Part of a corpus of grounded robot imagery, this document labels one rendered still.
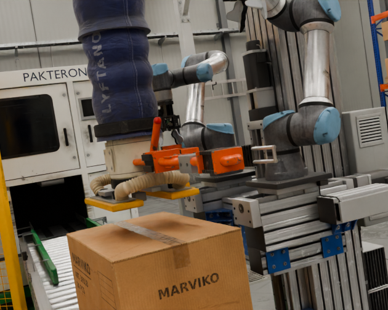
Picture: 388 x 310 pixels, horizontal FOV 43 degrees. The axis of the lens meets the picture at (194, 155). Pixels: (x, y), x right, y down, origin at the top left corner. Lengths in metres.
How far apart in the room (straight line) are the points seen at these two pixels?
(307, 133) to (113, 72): 0.65
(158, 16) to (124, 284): 10.68
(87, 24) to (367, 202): 1.08
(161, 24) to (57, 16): 2.34
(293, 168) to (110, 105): 0.65
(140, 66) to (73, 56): 9.57
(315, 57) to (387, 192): 0.52
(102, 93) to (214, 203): 0.78
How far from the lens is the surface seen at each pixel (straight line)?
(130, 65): 1.55
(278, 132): 1.69
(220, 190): 2.12
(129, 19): 1.58
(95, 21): 1.58
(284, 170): 1.69
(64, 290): 2.70
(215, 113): 11.89
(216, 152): 1.03
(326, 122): 1.61
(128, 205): 1.46
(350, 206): 1.69
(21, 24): 11.17
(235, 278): 1.49
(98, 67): 1.58
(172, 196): 1.51
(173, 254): 1.38
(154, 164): 1.35
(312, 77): 1.69
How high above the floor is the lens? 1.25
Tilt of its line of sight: 3 degrees down
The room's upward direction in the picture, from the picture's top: 9 degrees counter-clockwise
